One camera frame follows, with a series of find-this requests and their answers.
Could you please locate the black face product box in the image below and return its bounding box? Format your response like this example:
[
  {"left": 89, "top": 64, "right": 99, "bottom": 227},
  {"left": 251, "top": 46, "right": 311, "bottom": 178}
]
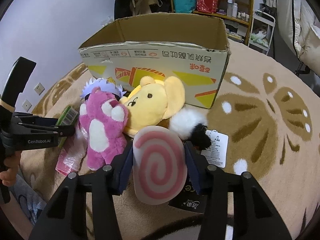
[{"left": 168, "top": 177, "right": 207, "bottom": 213}]

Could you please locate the wall socket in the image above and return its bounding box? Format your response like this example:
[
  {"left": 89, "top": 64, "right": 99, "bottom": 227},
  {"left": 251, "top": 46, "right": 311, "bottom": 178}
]
[
  {"left": 34, "top": 82, "right": 45, "bottom": 95},
  {"left": 22, "top": 99, "right": 32, "bottom": 112}
]

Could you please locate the white trolley cart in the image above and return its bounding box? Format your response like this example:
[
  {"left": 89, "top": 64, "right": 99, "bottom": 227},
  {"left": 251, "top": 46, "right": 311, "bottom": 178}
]
[{"left": 248, "top": 10, "right": 276, "bottom": 55}]

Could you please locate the white-haired figure plush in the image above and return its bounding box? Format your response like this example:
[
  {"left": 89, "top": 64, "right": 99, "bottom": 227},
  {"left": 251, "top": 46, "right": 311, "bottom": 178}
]
[{"left": 80, "top": 77, "right": 126, "bottom": 99}]

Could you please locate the beige coat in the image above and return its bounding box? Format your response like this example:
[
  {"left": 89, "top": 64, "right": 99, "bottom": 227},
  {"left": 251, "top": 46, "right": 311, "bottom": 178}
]
[{"left": 130, "top": 0, "right": 163, "bottom": 16}]

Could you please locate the pink bear plush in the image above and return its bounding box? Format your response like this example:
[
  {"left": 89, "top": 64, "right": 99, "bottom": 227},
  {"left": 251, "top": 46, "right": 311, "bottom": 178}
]
[{"left": 79, "top": 87, "right": 129, "bottom": 171}]

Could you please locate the white black fluffy plush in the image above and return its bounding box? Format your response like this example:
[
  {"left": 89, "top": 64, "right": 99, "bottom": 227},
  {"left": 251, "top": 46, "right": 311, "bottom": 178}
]
[{"left": 168, "top": 107, "right": 212, "bottom": 151}]

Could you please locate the cardboard box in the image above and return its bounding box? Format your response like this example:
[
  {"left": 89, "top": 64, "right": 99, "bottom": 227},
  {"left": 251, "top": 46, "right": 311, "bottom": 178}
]
[{"left": 79, "top": 13, "right": 231, "bottom": 108}]

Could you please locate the wall socket upper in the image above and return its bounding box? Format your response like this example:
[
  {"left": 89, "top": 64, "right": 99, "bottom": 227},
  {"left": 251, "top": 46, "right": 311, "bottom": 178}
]
[{"left": 34, "top": 82, "right": 45, "bottom": 95}]

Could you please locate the wall socket lower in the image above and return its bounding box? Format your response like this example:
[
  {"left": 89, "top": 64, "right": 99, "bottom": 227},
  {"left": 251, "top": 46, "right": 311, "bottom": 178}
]
[{"left": 22, "top": 99, "right": 32, "bottom": 112}]

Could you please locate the pink swirl plush cushion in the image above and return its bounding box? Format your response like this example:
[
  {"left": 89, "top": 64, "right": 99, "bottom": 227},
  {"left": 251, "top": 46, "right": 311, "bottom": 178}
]
[{"left": 133, "top": 126, "right": 187, "bottom": 205}]

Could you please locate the green packet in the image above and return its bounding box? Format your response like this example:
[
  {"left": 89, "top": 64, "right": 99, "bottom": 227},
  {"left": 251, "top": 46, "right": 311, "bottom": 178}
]
[{"left": 56, "top": 105, "right": 79, "bottom": 148}]

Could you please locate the wooden shelf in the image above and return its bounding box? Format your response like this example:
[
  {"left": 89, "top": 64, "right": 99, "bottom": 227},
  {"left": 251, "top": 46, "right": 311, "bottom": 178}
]
[{"left": 171, "top": 0, "right": 254, "bottom": 45}]

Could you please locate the white hang tag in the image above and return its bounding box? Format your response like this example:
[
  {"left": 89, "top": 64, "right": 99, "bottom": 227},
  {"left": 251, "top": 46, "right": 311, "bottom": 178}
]
[{"left": 201, "top": 130, "right": 228, "bottom": 168}]

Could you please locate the pink plastic packet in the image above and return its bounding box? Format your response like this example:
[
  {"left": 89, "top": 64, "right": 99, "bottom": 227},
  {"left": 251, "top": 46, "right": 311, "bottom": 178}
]
[{"left": 55, "top": 124, "right": 88, "bottom": 176}]

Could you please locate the left hand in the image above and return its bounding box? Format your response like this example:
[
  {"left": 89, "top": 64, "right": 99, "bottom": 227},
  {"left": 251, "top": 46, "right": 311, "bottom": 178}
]
[{"left": 0, "top": 151, "right": 22, "bottom": 187}]

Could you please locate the yellow dog plush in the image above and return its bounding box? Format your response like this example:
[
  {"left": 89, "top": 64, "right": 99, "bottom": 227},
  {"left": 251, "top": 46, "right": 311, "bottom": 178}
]
[{"left": 120, "top": 76, "right": 185, "bottom": 137}]

